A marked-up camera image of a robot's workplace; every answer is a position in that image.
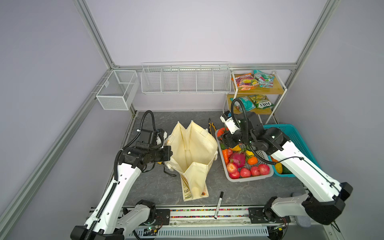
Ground pink red apple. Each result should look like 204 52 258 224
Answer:
226 162 238 174

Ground red tomato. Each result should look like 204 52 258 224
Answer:
217 128 226 137

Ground cream floral tote bag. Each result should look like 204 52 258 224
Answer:
166 121 218 202

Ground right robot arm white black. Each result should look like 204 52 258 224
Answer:
219 111 353 225

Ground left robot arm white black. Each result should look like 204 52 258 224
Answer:
70 110 173 240

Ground green Fox's candy bag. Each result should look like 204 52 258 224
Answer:
249 95 274 110

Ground teal white snack bag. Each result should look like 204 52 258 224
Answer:
234 96 256 113

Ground teal pink snack bag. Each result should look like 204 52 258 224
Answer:
254 70 275 88

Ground teal plastic vegetable basket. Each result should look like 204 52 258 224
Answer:
264 124 321 178

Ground small orange tangerine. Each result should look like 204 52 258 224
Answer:
247 157 258 166

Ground red apple front right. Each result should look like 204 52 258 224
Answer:
251 164 270 177

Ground yellow pear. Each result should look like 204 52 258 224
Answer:
231 145 242 152

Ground pink dragon fruit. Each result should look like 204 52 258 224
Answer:
230 152 246 168

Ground white plastic fruit basket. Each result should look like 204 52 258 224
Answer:
215 129 274 183

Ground red apple front middle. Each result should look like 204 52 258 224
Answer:
240 168 252 178

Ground orange carrot in white basket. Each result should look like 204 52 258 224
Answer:
222 149 230 165

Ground white wooden two-tier shelf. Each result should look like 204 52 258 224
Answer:
222 71 288 125

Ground red apple front left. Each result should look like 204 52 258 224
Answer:
229 171 241 180

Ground yellow black pliers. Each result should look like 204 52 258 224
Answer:
208 118 217 137

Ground white mesh box basket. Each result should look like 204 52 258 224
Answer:
96 70 139 111

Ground black marker pen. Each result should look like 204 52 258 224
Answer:
214 192 224 220

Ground grey wrist rest pad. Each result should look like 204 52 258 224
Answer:
292 191 312 228

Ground white wire wall basket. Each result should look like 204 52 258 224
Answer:
141 62 232 94

